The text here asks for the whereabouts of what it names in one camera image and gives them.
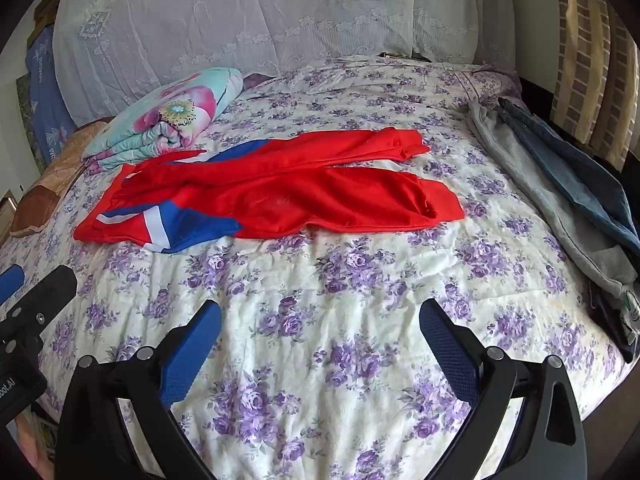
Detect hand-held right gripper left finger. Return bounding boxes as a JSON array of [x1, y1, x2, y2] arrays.
[[54, 299, 223, 480]]

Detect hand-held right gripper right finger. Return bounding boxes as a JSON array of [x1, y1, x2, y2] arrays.
[[419, 298, 588, 480]]

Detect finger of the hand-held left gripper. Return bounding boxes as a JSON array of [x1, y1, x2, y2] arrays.
[[0, 264, 25, 306], [10, 265, 78, 341]]

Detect red pants with blue stripe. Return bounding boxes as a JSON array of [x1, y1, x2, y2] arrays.
[[73, 128, 466, 254]]

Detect grey pants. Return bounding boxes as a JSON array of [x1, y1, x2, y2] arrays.
[[465, 100, 640, 321]]

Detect orange brown pillow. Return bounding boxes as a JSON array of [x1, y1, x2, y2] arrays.
[[10, 120, 116, 238]]

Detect purple floral bedsheet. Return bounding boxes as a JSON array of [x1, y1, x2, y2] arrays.
[[0, 55, 626, 480]]

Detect dark cloth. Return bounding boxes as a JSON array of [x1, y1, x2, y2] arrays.
[[587, 280, 640, 361]]

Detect blue printed cloth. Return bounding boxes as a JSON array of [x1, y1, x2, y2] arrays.
[[25, 25, 76, 163]]

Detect folded teal pink floral quilt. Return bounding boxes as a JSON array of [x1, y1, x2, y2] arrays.
[[82, 66, 244, 166]]

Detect blue jeans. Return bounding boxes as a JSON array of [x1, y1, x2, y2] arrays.
[[497, 97, 640, 261]]

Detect purple floral pillow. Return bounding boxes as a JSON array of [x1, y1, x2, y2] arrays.
[[452, 62, 523, 111]]

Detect striped brick pattern curtain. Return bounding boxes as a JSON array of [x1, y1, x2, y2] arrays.
[[550, 0, 640, 173]]

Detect white pillow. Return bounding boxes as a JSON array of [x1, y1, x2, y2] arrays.
[[52, 0, 516, 126]]

